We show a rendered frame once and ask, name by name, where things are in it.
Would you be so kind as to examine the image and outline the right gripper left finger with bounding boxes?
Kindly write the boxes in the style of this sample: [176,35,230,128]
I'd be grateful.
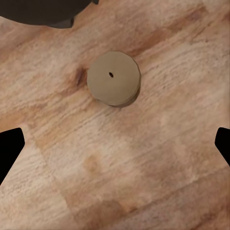
[0,127,25,185]

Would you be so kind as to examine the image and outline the pillar candle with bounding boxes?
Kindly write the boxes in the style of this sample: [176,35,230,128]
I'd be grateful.
[87,51,141,108]

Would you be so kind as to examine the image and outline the cauldron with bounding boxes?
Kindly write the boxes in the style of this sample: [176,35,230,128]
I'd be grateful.
[0,0,99,29]

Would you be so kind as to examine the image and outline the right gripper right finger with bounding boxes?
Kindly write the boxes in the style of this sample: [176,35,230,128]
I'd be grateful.
[215,127,230,166]

